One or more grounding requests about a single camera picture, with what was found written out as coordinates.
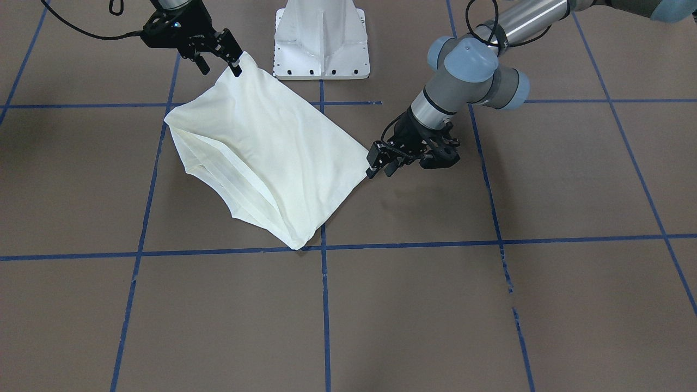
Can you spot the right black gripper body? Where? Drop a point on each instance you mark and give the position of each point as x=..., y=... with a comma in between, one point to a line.
x=194, y=26

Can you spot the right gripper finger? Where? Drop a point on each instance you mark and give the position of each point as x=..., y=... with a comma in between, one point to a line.
x=234, y=65
x=201, y=63

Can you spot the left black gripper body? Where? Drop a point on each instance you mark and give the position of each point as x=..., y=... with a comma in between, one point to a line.
x=412, y=132

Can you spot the cream long-sleeve cat shirt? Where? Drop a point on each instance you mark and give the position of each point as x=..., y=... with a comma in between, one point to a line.
x=275, y=160

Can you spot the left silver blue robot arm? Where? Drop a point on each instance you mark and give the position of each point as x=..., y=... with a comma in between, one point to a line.
x=467, y=71

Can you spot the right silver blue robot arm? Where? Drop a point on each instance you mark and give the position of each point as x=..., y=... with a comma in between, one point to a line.
x=187, y=27

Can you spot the white central pedestal column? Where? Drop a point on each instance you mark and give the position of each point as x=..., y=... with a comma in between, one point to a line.
x=320, y=40

